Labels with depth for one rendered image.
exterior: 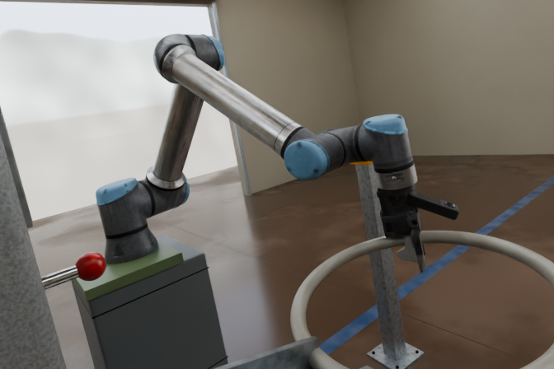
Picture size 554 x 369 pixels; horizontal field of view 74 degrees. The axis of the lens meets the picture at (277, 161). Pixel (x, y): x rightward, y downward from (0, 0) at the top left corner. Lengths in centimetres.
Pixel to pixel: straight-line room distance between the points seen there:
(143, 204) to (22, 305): 117
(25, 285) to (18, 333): 3
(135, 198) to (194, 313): 47
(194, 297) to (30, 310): 117
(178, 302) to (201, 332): 16
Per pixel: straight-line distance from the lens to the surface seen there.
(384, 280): 191
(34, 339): 30
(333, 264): 90
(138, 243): 144
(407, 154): 88
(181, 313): 144
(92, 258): 47
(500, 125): 675
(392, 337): 207
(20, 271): 29
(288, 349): 63
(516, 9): 662
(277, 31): 695
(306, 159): 78
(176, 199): 153
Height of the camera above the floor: 131
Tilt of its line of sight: 8 degrees down
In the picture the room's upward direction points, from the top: 10 degrees counter-clockwise
